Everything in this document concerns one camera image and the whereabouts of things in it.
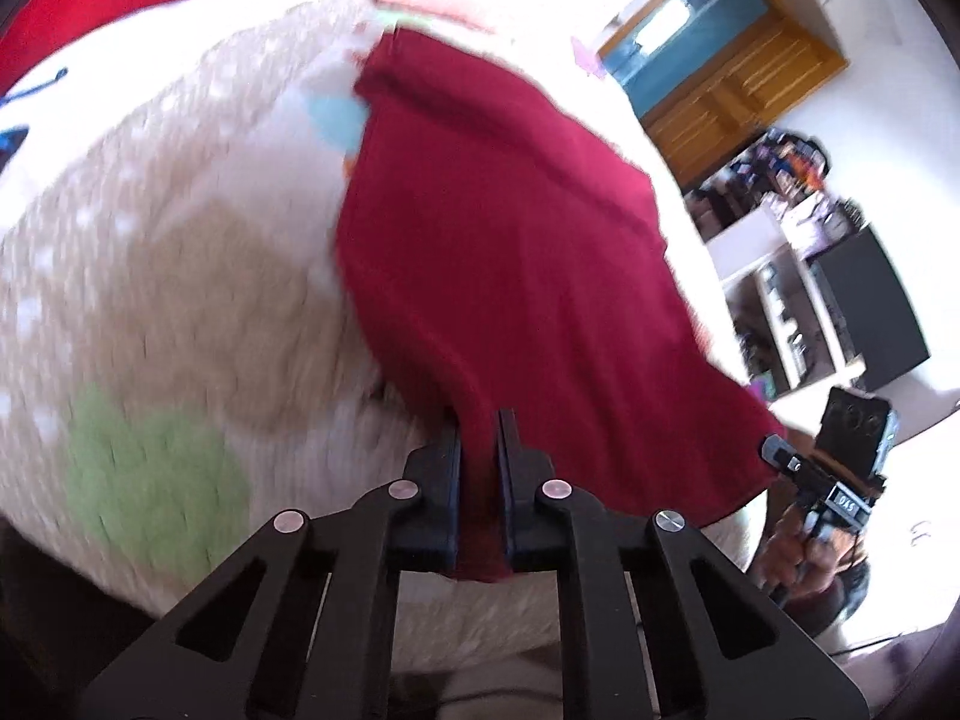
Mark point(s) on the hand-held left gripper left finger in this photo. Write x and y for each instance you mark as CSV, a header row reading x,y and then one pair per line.
x,y
450,480

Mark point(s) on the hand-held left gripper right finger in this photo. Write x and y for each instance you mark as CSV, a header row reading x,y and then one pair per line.
x,y
510,480

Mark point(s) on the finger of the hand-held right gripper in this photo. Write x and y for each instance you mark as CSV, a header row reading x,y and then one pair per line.
x,y
784,457

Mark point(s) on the dark red fleece garment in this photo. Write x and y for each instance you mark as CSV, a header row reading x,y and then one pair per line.
x,y
525,240

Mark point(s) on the person's right hand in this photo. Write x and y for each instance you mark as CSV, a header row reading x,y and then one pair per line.
x,y
795,555

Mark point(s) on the black box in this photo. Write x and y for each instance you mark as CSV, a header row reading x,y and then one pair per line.
x,y
870,307

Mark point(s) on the white shelf unit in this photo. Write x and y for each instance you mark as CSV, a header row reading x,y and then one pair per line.
x,y
750,232

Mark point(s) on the pile of assorted small items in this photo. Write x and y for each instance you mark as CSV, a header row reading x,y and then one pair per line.
x,y
787,165

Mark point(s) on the beige heart-print quilted mat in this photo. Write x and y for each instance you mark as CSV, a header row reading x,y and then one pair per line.
x,y
187,277

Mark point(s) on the wooden door with glass pane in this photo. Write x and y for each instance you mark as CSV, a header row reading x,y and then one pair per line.
x,y
742,90

